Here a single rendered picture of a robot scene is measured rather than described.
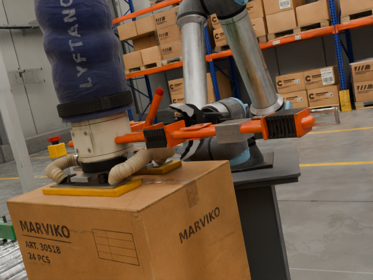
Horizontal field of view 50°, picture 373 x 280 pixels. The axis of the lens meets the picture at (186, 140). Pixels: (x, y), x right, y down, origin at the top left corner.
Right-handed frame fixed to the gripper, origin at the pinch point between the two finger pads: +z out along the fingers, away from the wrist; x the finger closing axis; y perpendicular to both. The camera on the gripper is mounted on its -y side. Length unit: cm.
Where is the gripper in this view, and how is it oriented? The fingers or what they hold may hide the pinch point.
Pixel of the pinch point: (177, 133)
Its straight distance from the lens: 106.4
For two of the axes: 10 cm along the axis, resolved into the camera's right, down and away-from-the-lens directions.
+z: -5.6, 2.4, -7.9
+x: -2.0, -9.7, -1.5
